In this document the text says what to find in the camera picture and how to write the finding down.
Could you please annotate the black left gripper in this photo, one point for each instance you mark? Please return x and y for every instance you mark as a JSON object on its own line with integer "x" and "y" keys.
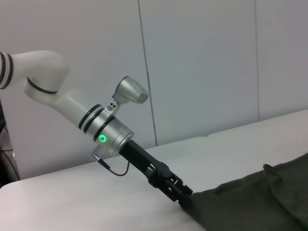
{"x": 144, "y": 158}

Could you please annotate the dark green printed t-shirt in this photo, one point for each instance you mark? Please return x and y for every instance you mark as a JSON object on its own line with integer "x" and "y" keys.
{"x": 252, "y": 204}

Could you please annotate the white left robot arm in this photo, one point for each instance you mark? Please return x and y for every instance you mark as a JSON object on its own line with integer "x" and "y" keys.
{"x": 60, "y": 101}

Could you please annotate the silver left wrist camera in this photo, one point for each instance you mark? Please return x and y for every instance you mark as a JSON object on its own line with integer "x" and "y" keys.
{"x": 130, "y": 92}

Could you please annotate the dark robot torso column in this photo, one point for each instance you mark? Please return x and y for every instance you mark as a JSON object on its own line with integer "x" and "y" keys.
{"x": 7, "y": 149}

